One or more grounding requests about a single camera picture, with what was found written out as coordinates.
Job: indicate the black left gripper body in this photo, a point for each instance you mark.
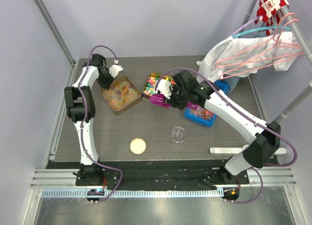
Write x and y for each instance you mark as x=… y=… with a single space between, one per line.
x=105 y=80

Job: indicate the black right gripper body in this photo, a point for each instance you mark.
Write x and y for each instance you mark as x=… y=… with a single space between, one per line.
x=178 y=98

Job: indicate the gold tin of popsicle candies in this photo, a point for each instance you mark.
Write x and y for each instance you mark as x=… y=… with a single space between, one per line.
x=122 y=95

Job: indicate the magenta plastic scoop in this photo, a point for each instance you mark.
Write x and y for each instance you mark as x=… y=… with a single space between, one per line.
x=160 y=100

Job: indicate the clear glass jar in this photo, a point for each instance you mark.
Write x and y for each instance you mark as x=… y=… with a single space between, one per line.
x=178 y=135

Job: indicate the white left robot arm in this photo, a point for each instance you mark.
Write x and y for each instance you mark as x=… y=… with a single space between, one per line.
x=80 y=108

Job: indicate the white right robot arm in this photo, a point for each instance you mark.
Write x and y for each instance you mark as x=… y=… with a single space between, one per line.
x=262 y=137

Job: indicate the dark tin of star candies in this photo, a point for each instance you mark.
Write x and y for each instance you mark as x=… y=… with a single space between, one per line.
x=149 y=86

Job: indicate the blue bin of lollipops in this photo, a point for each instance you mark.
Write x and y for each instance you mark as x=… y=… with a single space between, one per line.
x=200 y=116

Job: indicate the grey blue cloth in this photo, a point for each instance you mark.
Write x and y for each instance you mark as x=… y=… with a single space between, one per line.
x=231 y=82

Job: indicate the white shirt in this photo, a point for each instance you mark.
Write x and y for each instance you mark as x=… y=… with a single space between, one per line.
x=206 y=66

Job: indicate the round gold jar lid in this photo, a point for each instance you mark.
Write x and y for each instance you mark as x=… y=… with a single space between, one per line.
x=137 y=146

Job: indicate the teal hanger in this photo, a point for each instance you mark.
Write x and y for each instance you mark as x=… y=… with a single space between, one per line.
x=255 y=30

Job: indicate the red white cloth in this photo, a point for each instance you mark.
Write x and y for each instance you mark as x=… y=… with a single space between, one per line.
x=269 y=12

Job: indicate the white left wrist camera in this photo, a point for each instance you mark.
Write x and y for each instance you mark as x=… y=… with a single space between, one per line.
x=115 y=69

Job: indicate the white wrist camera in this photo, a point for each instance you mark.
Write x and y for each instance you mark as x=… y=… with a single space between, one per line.
x=163 y=87
x=115 y=69

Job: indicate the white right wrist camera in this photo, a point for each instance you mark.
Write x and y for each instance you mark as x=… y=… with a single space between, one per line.
x=163 y=87

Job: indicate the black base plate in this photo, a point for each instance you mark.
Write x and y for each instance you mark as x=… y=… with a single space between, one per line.
x=166 y=175

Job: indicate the pink wire hanger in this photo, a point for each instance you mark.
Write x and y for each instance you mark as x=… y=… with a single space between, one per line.
x=244 y=56

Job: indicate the aluminium corner post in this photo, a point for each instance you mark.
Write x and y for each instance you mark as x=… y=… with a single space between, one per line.
x=53 y=28

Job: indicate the aluminium frame rail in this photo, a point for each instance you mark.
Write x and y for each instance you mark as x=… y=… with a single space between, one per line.
x=62 y=178

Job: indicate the slotted cable duct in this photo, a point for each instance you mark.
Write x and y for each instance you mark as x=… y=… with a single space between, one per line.
x=95 y=193

